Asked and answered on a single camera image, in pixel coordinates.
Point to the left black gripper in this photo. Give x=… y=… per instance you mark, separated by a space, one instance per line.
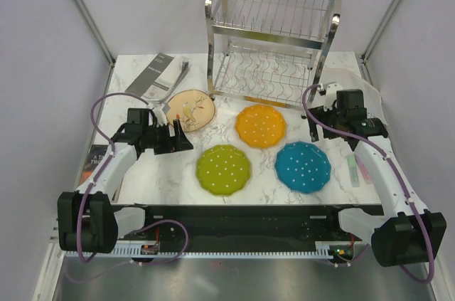
x=168 y=146

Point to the beige bird plate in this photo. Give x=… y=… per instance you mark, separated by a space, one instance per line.
x=194 y=109

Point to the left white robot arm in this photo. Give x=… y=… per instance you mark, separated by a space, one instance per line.
x=87 y=220

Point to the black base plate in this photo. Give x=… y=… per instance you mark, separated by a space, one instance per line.
x=262 y=227

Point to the grey spiral bound booklet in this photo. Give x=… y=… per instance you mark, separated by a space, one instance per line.
x=160 y=77

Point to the orange polka dot plate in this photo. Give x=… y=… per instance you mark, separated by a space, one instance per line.
x=260 y=126

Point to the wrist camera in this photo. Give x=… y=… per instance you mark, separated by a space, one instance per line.
x=329 y=92
x=160 y=114

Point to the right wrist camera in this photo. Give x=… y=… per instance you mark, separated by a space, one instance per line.
x=329 y=92

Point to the Tale of Two Cities book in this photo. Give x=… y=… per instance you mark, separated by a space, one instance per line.
x=94 y=157

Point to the white cloth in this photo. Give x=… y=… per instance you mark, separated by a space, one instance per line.
x=349 y=80

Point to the green polka dot plate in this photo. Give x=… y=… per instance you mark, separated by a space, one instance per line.
x=223 y=170

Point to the white slotted cable duct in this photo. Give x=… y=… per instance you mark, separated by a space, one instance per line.
x=148 y=249

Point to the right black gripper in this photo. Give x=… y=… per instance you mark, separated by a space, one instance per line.
x=313 y=130

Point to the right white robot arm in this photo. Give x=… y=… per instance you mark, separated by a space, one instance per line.
x=407 y=232

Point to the stainless steel dish rack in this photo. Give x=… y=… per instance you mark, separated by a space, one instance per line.
x=268 y=51

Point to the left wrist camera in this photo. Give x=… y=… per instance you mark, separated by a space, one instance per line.
x=160 y=114

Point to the blue polka dot plate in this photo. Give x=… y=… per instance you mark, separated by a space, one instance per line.
x=302 y=167

